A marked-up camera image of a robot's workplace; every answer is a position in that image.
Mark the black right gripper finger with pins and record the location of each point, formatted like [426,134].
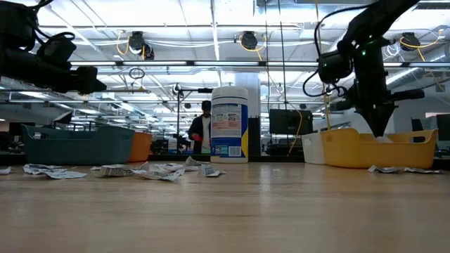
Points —
[383,119]
[372,119]

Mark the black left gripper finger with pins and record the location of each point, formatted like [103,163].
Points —
[89,81]

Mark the grey narrow strip packet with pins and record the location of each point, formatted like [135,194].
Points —
[210,171]

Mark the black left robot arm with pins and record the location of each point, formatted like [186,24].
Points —
[17,63]

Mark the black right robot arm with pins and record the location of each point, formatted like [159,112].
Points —
[379,17]

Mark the black tilted monitor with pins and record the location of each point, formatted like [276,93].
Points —
[64,118]

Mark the yellow plastic bin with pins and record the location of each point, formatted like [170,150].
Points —
[351,154]

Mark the black computer monitor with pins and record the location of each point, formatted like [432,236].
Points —
[443,126]
[290,122]

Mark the white plastic bin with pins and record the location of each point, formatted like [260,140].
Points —
[313,151]

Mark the teal plastic bin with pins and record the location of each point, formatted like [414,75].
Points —
[77,147]

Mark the orange plastic bin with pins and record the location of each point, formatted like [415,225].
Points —
[141,147]

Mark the black tower box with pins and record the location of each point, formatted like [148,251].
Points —
[254,140]

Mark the person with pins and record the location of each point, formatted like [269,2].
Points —
[200,130]

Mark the white wipes canister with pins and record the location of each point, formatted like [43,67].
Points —
[226,123]

